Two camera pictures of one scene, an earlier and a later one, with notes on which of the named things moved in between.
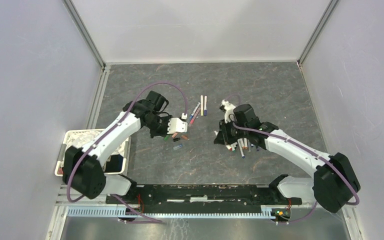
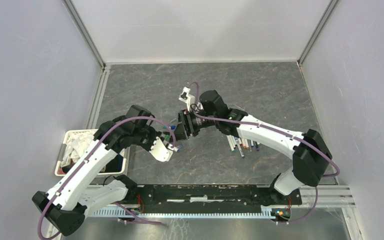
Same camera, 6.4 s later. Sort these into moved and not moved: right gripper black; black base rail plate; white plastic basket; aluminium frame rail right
Moved: right gripper black
Not moved: black base rail plate; white plastic basket; aluminium frame rail right
